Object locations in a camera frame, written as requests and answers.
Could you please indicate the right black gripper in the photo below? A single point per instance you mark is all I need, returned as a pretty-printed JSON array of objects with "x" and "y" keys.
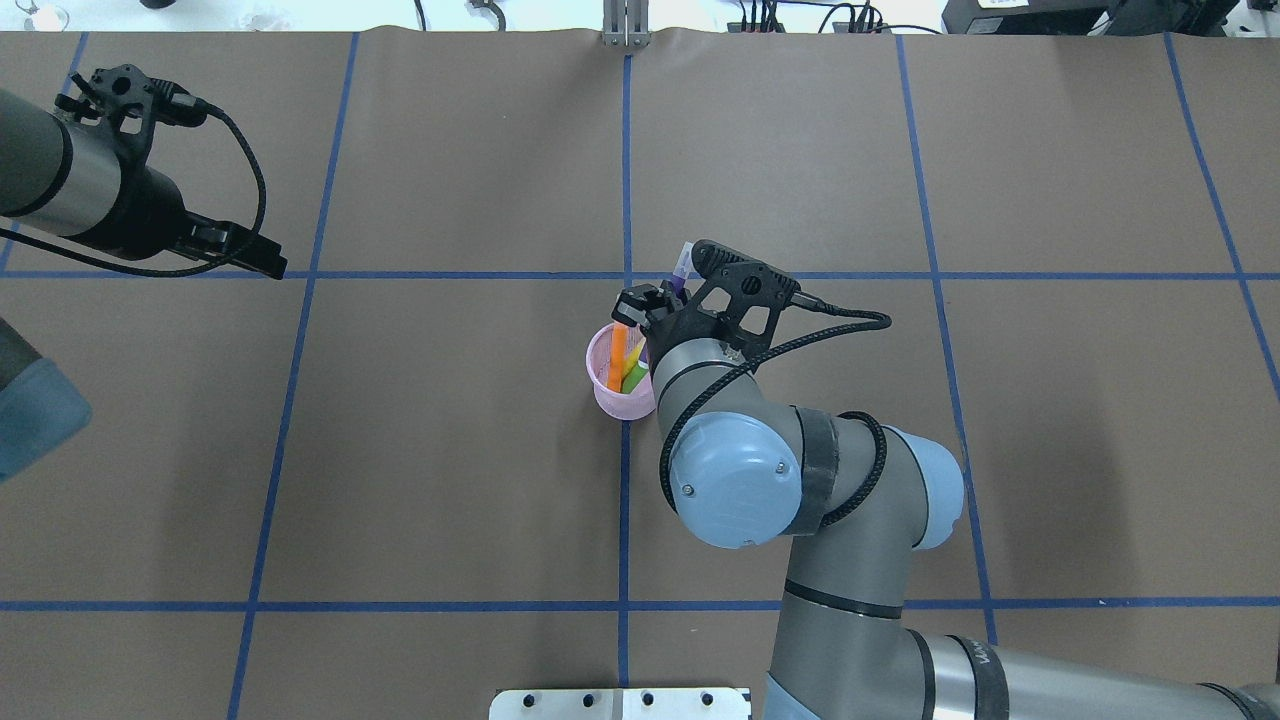
[{"x": 672, "y": 326}]

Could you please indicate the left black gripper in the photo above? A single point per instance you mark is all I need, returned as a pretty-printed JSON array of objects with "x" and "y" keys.
[{"x": 146, "y": 213}]

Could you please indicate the orange highlighter pen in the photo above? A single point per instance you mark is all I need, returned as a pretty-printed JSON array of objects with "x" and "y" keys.
[{"x": 617, "y": 351}]

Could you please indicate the yellow highlighter pen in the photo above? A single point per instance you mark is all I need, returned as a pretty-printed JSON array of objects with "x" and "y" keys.
[{"x": 632, "y": 359}]

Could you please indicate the purple highlighter pen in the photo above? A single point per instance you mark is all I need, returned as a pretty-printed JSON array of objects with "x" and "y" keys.
[{"x": 681, "y": 271}]

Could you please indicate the green highlighter pen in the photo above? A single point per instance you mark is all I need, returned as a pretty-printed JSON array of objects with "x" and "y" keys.
[{"x": 634, "y": 378}]

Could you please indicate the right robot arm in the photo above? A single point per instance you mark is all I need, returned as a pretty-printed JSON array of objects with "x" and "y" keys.
[{"x": 859, "y": 501}]

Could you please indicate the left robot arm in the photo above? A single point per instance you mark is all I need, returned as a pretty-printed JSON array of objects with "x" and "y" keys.
[{"x": 145, "y": 315}]

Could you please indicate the pink mesh pen holder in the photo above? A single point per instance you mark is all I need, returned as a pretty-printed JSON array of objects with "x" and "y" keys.
[{"x": 621, "y": 407}]

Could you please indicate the black box device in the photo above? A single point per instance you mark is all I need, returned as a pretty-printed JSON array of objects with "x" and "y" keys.
[{"x": 1082, "y": 18}]

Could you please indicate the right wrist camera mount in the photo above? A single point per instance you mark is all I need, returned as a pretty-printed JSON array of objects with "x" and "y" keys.
[{"x": 738, "y": 304}]

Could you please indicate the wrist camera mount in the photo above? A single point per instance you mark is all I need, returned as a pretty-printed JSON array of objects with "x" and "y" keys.
[
  {"x": 122, "y": 107},
  {"x": 738, "y": 304}
]

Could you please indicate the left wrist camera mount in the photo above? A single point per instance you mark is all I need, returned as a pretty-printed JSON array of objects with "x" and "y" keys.
[{"x": 122, "y": 107}]

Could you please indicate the aluminium frame post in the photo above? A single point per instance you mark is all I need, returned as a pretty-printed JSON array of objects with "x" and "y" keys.
[{"x": 626, "y": 23}]

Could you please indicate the white camera pillar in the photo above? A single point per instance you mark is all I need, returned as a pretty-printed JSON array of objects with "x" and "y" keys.
[{"x": 623, "y": 703}]

